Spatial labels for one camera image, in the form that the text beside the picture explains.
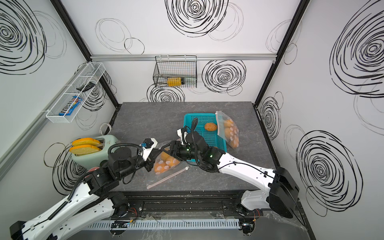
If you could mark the potato top right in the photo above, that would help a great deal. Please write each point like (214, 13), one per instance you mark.
(211, 127)

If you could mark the clear zipper bag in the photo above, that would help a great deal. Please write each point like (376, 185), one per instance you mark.
(220, 118)
(162, 157)
(167, 178)

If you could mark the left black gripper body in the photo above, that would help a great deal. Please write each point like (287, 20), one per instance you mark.
(138, 161)

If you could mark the red cup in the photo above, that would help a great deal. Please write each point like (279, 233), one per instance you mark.
(93, 169)

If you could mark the lower toast slice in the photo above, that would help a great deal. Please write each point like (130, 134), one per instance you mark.
(84, 150)

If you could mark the toast slice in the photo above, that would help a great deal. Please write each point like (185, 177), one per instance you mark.
(84, 150)
(85, 141)

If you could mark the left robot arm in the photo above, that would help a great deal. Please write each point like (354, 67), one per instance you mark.
(92, 197)

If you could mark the white slotted cable duct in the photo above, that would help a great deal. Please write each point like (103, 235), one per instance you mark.
(193, 224)

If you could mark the yellow item in basket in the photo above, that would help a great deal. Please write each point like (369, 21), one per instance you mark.
(175, 82)

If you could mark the black remote control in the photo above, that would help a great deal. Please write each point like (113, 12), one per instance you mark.
(86, 87)

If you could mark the mint green toaster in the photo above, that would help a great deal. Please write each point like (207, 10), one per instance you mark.
(94, 160)

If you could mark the upper toast slice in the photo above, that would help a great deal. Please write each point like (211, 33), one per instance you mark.
(85, 141)

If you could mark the teal plastic basket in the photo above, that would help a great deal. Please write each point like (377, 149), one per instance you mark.
(211, 137)

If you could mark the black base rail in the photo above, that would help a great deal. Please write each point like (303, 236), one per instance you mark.
(224, 202)

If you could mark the potato large middle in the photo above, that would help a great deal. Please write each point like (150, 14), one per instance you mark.
(171, 162)

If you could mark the blue candy packet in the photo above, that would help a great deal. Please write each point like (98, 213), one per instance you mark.
(71, 106)

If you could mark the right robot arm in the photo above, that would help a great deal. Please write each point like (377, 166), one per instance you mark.
(276, 189)

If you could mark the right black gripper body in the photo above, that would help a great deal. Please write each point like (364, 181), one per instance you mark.
(184, 151)

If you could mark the black wire wall basket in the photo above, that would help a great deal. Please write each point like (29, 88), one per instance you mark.
(167, 66)

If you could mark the white wire shelf basket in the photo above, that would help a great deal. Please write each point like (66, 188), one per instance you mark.
(89, 72)

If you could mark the potato bagged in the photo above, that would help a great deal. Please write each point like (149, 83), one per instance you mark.
(231, 133)
(160, 167)

